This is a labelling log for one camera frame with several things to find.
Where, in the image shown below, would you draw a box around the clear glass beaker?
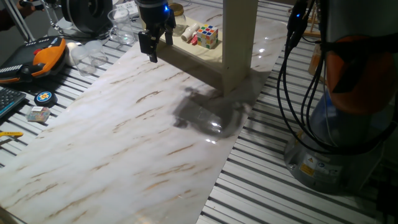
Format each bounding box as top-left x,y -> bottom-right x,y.
107,7 -> 137,45

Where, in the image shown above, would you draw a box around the wooden slat rack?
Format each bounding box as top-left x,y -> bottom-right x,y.
303,0 -> 324,40

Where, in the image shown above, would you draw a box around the cream wooden shelf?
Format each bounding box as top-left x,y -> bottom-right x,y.
136,0 -> 259,96

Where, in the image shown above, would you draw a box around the white power strip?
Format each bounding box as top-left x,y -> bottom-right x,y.
114,0 -> 140,18

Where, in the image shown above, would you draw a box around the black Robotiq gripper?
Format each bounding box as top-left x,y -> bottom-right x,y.
136,0 -> 177,63

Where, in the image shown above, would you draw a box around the marble patterned mat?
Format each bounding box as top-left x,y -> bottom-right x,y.
0,0 -> 289,224

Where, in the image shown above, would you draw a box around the aluminium profile pole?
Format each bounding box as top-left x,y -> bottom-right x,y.
2,0 -> 35,43

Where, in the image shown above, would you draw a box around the black filament spool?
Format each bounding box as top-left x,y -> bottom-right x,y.
60,0 -> 113,35

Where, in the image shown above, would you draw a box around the silver metal stand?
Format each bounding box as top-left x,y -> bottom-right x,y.
40,0 -> 75,37

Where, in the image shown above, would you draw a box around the clear box coloured clips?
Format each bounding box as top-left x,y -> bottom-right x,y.
25,106 -> 51,123

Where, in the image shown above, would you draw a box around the black plug cable blue light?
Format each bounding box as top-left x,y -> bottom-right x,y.
287,0 -> 308,49

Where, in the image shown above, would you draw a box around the clear plastic cup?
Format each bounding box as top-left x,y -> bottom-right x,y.
84,40 -> 108,67
70,45 -> 96,77

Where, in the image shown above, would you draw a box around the orange black teach pendant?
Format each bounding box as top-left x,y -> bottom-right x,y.
0,36 -> 68,85

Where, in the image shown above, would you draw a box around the glass jar gold lid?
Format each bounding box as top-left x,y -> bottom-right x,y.
169,2 -> 187,37

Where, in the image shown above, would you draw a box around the round black puck blue logo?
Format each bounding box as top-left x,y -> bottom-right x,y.
34,90 -> 58,108

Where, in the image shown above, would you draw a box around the forearm in dark red sleeve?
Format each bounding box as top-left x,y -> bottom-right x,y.
0,7 -> 21,32

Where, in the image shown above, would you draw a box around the white ball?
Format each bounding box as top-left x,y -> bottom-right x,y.
65,42 -> 78,66

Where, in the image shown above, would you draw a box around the operator bare hand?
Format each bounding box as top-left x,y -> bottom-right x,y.
17,1 -> 37,19

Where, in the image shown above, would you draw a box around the yellow handled tool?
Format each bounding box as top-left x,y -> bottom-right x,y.
0,131 -> 24,147

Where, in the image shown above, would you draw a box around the multicoloured Rubik's cube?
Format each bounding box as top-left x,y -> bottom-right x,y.
196,24 -> 219,50

